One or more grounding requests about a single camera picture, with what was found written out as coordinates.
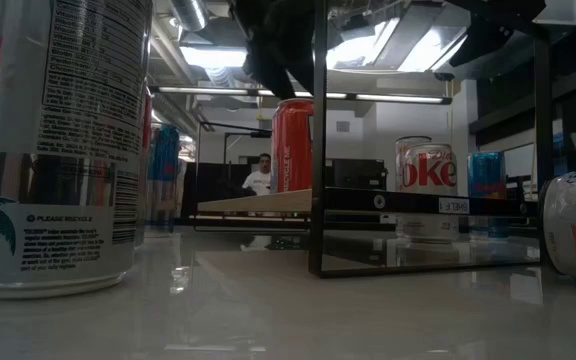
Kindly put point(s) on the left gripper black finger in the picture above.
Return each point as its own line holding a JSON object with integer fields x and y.
{"x": 303, "y": 65}
{"x": 270, "y": 60}

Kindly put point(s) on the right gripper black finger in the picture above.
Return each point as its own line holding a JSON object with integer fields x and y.
{"x": 483, "y": 40}

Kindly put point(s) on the red Fanta can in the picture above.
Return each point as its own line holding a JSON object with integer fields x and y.
{"x": 293, "y": 150}

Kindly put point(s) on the silver Celsius can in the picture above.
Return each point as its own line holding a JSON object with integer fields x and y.
{"x": 68, "y": 125}
{"x": 413, "y": 140}
{"x": 570, "y": 225}

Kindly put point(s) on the black ceiling fixture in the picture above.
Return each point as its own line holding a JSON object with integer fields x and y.
{"x": 443, "y": 76}

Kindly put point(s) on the ceiling light panel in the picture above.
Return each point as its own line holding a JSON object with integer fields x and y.
{"x": 423, "y": 52}
{"x": 213, "y": 56}
{"x": 358, "y": 50}

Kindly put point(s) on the long linear ceiling light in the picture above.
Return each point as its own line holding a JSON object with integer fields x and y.
{"x": 203, "y": 90}

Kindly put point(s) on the person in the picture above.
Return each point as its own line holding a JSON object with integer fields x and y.
{"x": 258, "y": 180}

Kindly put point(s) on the black monitor box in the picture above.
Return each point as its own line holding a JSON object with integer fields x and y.
{"x": 358, "y": 175}

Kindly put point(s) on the light blue Red Bull can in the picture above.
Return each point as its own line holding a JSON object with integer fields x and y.
{"x": 487, "y": 175}

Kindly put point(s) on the black partition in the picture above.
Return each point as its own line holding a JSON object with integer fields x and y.
{"x": 208, "y": 190}

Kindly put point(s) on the blue silver Red Bull can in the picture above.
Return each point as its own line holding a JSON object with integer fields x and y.
{"x": 165, "y": 170}

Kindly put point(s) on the silver ceiling duct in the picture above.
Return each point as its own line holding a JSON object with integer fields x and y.
{"x": 190, "y": 12}

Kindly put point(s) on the wooden shelf black metal frame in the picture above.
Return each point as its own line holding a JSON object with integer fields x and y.
{"x": 393, "y": 202}

